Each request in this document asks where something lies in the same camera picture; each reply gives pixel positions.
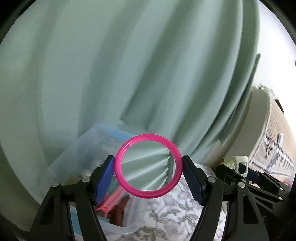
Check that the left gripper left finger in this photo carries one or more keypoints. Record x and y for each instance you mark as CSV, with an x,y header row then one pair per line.
x,y
53,219

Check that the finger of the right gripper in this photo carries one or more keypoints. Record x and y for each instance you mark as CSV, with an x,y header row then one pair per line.
x,y
228,176
253,173

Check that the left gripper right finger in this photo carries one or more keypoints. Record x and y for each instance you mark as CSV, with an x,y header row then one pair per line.
x,y
243,219

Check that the white plastic sharpener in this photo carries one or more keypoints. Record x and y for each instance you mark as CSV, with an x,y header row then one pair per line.
x,y
234,162

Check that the pink round pocket mirror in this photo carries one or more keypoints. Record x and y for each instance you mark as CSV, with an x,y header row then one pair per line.
x,y
148,166

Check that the quilted beige blanket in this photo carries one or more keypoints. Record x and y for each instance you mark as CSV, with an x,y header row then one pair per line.
x,y
275,154

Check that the floral grey bed sheet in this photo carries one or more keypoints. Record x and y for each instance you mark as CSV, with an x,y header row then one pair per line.
x,y
173,216

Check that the pink hair comb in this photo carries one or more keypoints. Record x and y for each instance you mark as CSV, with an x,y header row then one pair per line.
x,y
109,203

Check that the clear plastic storage bin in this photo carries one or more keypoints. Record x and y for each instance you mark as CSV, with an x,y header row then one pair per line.
x,y
81,159

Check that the mint green curtain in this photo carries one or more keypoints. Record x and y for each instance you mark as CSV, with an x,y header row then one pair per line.
x,y
179,69

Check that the cream wall column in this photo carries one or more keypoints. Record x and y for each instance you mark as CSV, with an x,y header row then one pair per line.
x,y
247,135

